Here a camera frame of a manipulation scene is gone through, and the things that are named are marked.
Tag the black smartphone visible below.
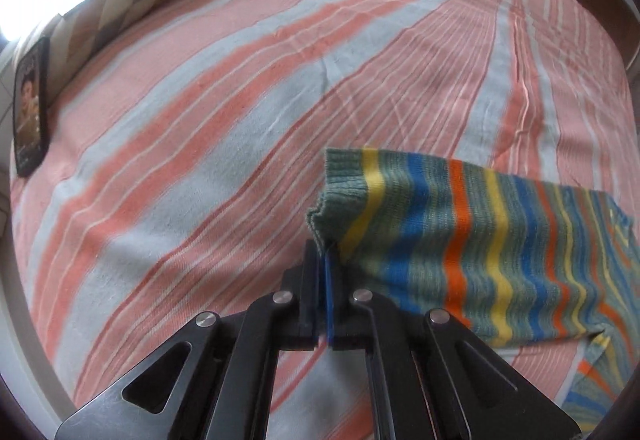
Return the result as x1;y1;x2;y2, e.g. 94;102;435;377
12;37;52;178

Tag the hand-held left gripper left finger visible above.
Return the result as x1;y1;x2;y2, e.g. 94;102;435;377
54;240;322;440

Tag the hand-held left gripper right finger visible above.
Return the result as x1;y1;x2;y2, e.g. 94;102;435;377
325;245;584;440

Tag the pink striped bed sheet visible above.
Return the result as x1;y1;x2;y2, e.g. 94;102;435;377
10;0;632;440

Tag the striped knitted sweater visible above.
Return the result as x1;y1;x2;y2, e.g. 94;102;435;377
306;147;640;413

